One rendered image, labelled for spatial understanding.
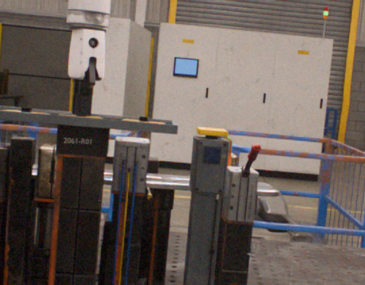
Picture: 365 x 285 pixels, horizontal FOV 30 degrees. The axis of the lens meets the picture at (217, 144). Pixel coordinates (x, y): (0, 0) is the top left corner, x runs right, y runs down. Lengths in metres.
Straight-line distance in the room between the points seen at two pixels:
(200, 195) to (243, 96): 8.17
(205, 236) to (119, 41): 8.22
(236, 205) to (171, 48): 8.02
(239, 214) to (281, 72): 8.07
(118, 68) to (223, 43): 1.48
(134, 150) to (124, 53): 8.02
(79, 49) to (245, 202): 0.52
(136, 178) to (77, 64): 0.31
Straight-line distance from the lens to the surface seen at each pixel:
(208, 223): 1.42
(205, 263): 1.44
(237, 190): 1.58
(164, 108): 9.54
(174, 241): 2.38
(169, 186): 1.67
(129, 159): 1.54
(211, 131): 1.39
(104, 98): 9.58
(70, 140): 1.38
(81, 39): 1.38
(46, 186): 1.57
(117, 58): 9.56
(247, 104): 9.57
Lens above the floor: 1.26
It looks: 5 degrees down
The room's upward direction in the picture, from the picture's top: 5 degrees clockwise
